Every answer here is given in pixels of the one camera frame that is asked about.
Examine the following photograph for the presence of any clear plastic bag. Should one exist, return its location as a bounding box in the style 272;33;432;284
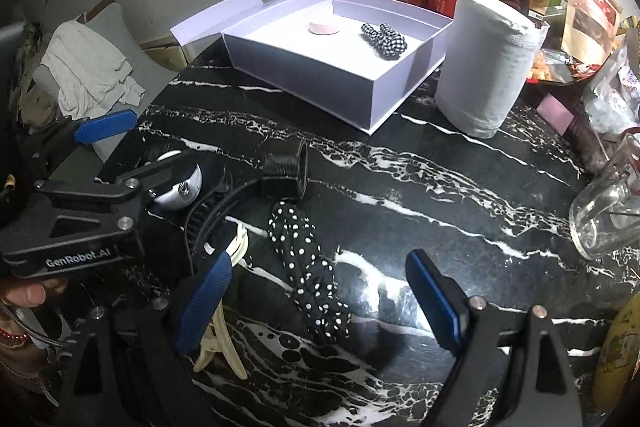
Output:
582;29;640;142

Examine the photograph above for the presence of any checkered black white scrunchie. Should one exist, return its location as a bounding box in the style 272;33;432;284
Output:
361;22;407;58

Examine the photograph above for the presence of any pink small block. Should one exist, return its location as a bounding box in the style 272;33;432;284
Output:
536;94;576;132

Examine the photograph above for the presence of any yellow printed packet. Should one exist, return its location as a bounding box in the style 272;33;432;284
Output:
592;292;640;414

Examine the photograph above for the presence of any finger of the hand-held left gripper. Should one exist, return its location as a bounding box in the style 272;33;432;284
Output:
15;109;139;180
34;151;203;208

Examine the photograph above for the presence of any black toothed hairband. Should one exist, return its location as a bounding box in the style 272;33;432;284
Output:
185;167;266;258

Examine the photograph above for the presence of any cream hair claw clip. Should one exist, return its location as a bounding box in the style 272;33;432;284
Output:
192;227;251;380

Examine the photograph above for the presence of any kraft paper pouch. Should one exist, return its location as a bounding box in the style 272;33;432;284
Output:
560;0;624;65

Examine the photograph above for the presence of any white cloth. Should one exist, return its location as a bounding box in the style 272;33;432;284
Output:
40;21;146;118

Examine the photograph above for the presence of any lavender box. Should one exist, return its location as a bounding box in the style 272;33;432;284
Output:
170;0;455;136

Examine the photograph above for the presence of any white round case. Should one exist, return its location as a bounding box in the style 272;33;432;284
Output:
150;149;203;210

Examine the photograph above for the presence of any grey chair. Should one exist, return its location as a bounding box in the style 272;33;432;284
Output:
85;2;172;162

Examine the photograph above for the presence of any white paper towel roll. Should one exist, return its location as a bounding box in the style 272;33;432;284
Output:
434;0;543;139

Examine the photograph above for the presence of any clear glass mug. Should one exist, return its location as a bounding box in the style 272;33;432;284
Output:
569;134;640;260

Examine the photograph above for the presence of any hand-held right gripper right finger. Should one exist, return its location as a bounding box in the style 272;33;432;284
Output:
405;249;586;427

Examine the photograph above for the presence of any person's left hand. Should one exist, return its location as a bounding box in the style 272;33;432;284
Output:
0;278;69;308

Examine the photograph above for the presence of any cardboard piece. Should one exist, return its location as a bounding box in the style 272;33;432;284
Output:
75;0;117;28

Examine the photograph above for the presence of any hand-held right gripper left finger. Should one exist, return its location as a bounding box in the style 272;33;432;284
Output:
62;251;234;427

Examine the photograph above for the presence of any polka dot hair tie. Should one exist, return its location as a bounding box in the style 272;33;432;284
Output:
267;201;352;342

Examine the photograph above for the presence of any black ribbed ring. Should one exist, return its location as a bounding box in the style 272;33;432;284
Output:
260;139;309;200

